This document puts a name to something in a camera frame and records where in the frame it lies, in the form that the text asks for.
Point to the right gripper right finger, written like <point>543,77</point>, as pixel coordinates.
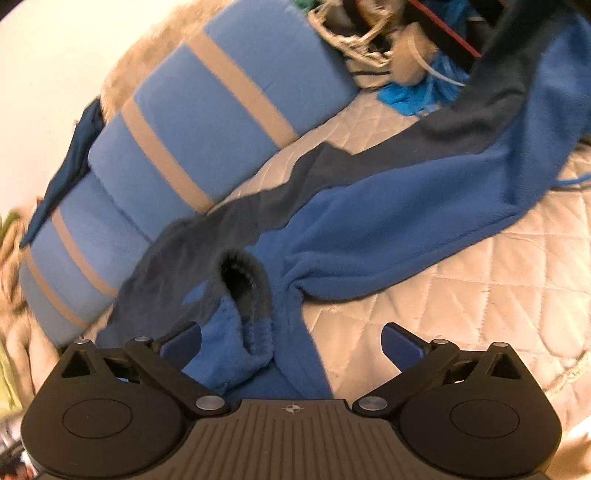
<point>421,365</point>

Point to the blue fleece jacket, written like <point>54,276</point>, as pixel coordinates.
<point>345,226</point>

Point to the dark blue folded garment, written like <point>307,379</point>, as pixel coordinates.
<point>71,171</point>

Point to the black bag with straps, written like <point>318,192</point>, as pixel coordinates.
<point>457,28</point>

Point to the cream folded duvet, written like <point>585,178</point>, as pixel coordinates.
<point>27,356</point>

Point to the right blue striped cushion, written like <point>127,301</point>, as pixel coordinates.
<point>244,86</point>

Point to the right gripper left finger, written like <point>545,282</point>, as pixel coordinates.
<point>161,362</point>

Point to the black white striped cloth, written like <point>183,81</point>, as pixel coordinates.
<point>360,46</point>

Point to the left blue striped cushion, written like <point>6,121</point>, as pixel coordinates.
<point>81,255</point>

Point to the blue striped cushion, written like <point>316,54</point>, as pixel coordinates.
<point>244,86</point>
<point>81,255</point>

